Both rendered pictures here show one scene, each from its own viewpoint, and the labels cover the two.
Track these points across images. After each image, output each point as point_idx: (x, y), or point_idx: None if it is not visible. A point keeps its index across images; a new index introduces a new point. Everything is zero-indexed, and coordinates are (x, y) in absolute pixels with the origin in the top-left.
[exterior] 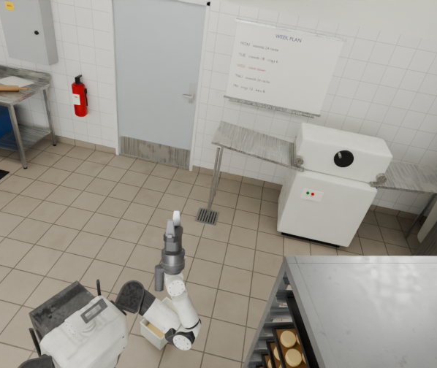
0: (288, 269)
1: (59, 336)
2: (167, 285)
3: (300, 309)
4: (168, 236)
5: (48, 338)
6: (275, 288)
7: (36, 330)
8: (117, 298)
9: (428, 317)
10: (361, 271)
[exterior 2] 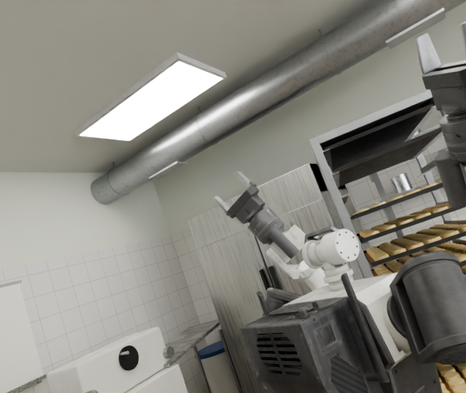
0: (320, 136)
1: (355, 289)
2: (298, 230)
3: (354, 126)
4: (252, 183)
5: (358, 292)
6: (326, 171)
7: (331, 375)
8: (291, 296)
9: None
10: (326, 145)
